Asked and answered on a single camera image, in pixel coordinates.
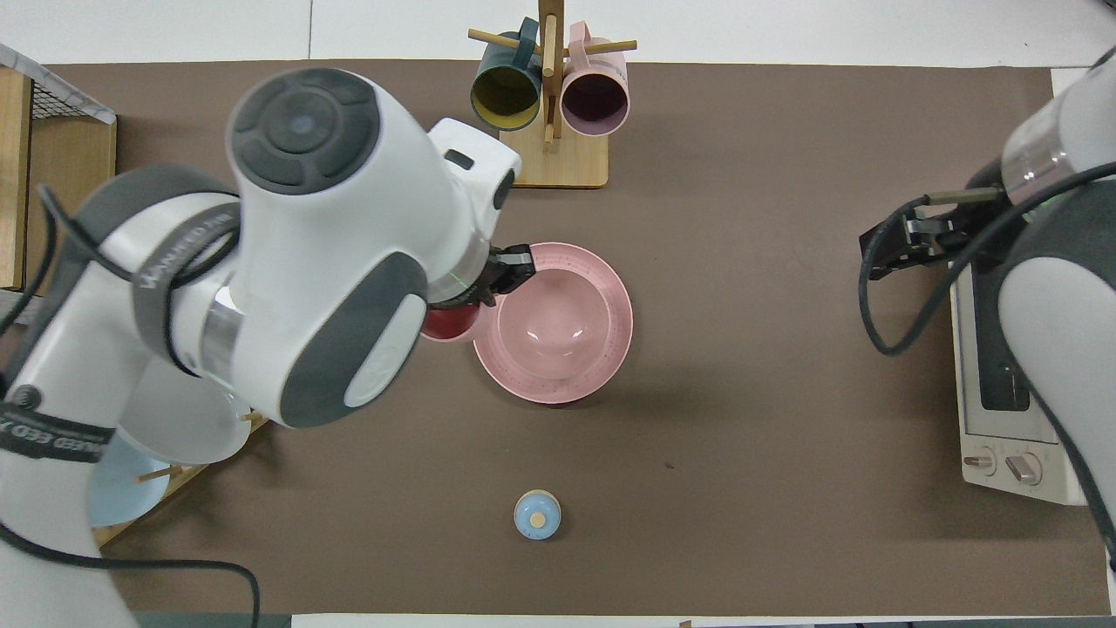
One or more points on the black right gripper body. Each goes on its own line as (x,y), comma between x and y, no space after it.
(963,227)

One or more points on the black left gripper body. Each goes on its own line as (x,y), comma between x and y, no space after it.
(510,266)

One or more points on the pink bowl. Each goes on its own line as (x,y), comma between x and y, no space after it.
(554,323)

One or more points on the pink cup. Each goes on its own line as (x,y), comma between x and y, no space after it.
(449,327)

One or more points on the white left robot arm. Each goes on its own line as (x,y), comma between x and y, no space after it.
(331,262)

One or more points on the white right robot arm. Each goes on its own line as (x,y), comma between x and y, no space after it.
(1064,314)

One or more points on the wooden mug tree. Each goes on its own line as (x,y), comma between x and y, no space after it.
(558,166)

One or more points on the pink speckled plate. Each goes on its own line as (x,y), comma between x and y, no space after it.
(610,349)

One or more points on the dark teal mug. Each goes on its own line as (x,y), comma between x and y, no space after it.
(506,92)

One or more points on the pale pink mug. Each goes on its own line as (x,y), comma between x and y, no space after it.
(595,100)

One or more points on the beige toaster oven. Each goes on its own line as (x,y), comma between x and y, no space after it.
(1003,453)

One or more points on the brown table mat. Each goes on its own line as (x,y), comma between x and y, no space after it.
(741,436)

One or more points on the blue lid with wooden knob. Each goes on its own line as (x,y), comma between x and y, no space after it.
(537,516)

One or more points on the grey plate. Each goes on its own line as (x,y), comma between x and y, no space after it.
(192,436)

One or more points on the wooden plate rack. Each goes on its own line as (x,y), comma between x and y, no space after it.
(161,475)

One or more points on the light blue plate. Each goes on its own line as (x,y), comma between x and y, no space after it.
(131,497)

